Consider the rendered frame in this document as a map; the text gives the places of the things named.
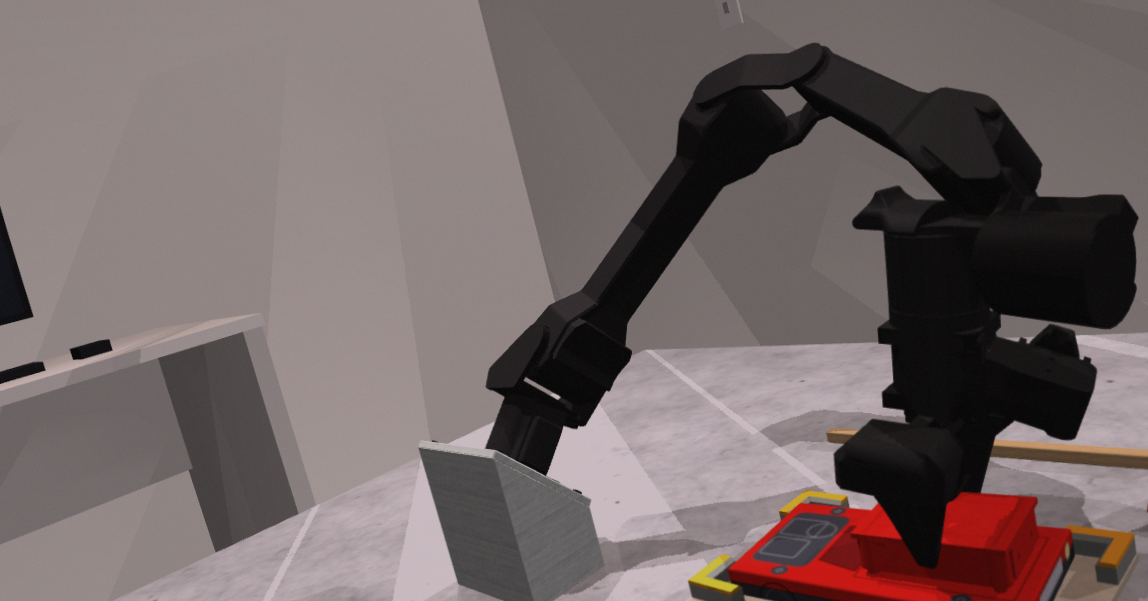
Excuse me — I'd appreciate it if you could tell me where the red car hood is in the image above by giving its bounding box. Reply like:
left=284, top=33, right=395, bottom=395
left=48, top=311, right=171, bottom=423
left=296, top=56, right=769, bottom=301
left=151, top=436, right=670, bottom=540
left=850, top=492, right=1040, bottom=590

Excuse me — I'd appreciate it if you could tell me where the long wooden stick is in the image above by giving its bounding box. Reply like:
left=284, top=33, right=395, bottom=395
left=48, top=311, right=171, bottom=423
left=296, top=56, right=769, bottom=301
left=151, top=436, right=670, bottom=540
left=827, top=428, right=1148, bottom=469

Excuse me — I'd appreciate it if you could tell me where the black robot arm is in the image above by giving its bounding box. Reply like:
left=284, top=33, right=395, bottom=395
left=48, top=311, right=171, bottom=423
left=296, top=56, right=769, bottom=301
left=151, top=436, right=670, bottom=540
left=484, top=42, right=1139, bottom=476

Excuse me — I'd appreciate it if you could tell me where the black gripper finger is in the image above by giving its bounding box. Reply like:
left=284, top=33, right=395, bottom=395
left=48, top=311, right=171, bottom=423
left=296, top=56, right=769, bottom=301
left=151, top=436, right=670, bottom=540
left=872, top=495, right=946, bottom=569
left=957, top=412, right=1014, bottom=493

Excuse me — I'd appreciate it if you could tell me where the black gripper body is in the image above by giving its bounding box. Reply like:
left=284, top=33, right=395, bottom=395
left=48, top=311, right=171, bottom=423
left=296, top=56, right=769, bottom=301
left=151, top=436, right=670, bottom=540
left=833, top=304, right=1001, bottom=508

